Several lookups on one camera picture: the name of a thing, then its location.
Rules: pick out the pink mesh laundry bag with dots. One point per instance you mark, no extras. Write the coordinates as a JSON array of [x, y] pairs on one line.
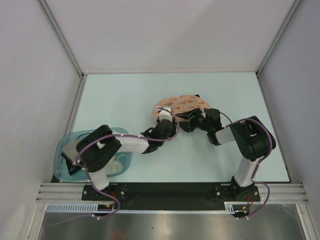
[[181, 104]]

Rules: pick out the white bra in basin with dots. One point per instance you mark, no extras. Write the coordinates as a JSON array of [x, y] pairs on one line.
[[116, 164]]

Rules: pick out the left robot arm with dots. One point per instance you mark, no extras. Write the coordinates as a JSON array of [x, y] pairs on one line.
[[97, 149]]

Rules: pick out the blue plastic basin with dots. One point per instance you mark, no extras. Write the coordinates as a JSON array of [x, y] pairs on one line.
[[66, 172]]

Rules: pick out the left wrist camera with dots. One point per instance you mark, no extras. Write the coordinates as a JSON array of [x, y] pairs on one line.
[[164, 113]]

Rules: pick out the grey bra in basin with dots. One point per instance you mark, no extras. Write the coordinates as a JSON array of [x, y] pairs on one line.
[[69, 153]]

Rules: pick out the white slotted cable duct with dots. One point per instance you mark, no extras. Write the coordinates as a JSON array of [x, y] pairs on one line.
[[107, 208]]

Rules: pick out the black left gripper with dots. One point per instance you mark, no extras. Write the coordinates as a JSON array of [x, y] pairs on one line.
[[173, 131]]

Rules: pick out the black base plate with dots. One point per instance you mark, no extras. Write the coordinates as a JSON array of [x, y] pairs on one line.
[[180, 194]]

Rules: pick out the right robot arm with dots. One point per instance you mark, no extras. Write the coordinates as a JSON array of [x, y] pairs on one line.
[[253, 139]]

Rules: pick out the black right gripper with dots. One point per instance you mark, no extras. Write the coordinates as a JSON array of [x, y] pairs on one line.
[[189, 127]]

